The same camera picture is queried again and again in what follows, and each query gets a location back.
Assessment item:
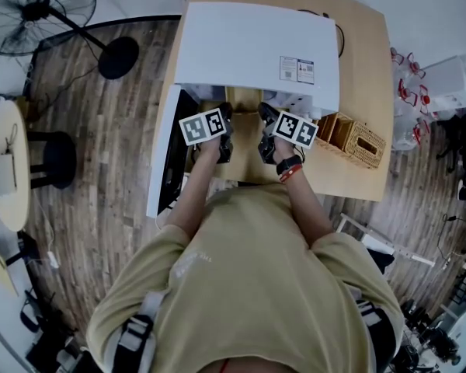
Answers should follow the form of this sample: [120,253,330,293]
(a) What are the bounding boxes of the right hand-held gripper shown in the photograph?
[256,102,320,166]

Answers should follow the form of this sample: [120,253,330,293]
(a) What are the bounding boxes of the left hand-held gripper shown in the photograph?
[178,102,235,166]

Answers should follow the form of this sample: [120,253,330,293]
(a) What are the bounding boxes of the person's right forearm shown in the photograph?
[273,138,336,249]

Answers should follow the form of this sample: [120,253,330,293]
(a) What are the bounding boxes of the person's left forearm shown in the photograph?
[165,138,223,229]

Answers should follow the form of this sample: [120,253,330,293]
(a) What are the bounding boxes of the black wrist watch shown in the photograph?
[276,154,304,176]

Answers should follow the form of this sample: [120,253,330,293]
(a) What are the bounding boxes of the red wrist band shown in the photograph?
[278,165,303,183]

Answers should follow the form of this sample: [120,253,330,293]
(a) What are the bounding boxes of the woven wicker basket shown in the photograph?
[315,111,388,171]

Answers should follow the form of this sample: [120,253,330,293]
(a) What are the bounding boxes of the light wooden table white legs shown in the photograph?
[155,0,396,204]

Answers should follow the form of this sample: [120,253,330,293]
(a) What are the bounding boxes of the cluster of clear water jugs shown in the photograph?
[389,46,435,152]

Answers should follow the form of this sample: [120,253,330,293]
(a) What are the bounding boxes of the black round stool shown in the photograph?
[26,130,78,190]

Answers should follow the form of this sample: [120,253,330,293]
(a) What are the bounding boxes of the person's beige shirt torso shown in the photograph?
[85,183,405,373]

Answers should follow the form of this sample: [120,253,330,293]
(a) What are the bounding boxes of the round light wooden table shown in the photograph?
[0,98,32,233]

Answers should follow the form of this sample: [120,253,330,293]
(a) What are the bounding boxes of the black standing fan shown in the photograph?
[0,0,141,81]

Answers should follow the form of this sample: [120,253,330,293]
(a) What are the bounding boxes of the white box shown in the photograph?
[0,153,19,206]

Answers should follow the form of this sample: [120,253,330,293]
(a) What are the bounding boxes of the black equipment pile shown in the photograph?
[402,296,466,369]

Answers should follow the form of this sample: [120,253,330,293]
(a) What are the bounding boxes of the black power cable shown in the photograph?
[296,8,347,60]

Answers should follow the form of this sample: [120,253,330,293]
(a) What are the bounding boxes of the grey black harness strap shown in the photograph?
[348,288,398,373]
[111,288,169,373]

